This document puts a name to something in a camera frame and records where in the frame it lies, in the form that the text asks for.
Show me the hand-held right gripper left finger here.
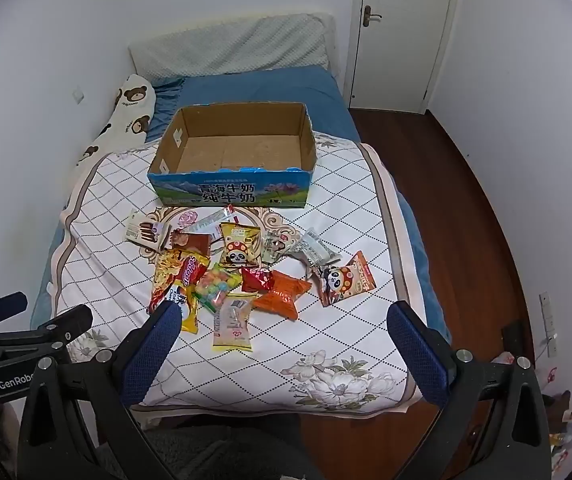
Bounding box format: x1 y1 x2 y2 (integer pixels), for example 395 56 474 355
18 301 185 480

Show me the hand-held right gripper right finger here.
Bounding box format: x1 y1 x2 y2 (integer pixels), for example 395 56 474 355
387 301 552 480

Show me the orange panda snack packet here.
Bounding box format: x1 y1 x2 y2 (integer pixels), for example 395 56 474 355
313 251 377 309

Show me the red snowflake snack packet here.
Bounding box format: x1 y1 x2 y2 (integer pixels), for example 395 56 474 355
241 266 275 294

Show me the printed cardboard box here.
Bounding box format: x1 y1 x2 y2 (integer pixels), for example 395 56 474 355
147 102 315 209

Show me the yellow narrow snack packet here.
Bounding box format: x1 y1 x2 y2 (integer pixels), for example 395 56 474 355
180 284 203 336

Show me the yellow noodle snack packet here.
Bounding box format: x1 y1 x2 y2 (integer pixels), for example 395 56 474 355
148 250 187 314

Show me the pale yellow pink packet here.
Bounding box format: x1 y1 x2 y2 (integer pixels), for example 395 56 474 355
212 292 257 352

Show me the colourful candy bag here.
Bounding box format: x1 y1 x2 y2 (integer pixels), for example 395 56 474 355
195 262 243 314

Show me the red and yellow snack packet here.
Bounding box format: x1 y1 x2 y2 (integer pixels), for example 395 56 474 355
173 252 213 292

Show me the brown chocolate snack packet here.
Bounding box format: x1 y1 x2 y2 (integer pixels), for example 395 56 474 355
168 230 213 262

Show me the white chocolate stick packet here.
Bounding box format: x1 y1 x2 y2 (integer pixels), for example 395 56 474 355
124 211 167 254

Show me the white power strip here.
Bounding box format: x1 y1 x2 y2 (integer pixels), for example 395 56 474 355
539 292 560 359

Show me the yellow panda snack packet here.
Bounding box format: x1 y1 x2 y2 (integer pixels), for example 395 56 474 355
218 222 265 269

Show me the white red-striped snack packet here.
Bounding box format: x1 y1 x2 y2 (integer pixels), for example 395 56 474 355
181 205 239 237

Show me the plain orange snack packet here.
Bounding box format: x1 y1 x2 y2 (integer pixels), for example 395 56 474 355
253 270 313 322

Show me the clear crinkled snack packet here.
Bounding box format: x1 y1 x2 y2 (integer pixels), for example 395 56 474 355
290 229 341 267

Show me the white squirrel print packet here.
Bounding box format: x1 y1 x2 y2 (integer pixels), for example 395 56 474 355
263 230 293 267

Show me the pile of small colourful packets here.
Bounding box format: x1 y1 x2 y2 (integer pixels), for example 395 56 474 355
541 365 572 461

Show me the white diamond pattern quilt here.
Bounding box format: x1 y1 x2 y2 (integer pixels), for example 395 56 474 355
48 131 430 419

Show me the bear print pillow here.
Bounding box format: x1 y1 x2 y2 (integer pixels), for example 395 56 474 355
68 74 157 202

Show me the bed with blue sheet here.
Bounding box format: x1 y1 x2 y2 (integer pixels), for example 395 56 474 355
30 65 453 347

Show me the white door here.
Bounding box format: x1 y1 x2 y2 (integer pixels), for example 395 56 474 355
349 0 463 115

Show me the grey padded headboard cushion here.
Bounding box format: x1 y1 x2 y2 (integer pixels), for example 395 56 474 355
128 12 337 82

